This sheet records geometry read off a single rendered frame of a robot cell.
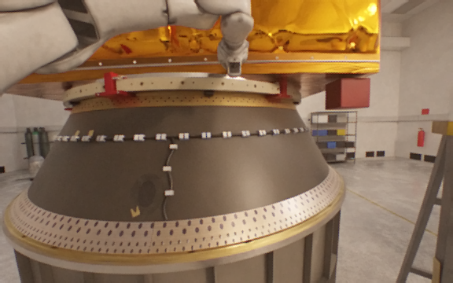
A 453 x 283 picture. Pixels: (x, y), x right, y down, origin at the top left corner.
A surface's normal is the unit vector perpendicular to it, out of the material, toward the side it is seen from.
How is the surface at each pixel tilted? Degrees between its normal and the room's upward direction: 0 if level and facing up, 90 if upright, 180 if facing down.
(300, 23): 91
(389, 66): 90
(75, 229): 43
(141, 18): 144
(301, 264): 90
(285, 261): 90
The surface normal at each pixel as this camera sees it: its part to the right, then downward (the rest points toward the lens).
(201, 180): 0.16, -0.39
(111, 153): -0.15, -0.37
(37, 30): 0.95, 0.27
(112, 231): -0.07, -0.66
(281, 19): -0.04, 0.08
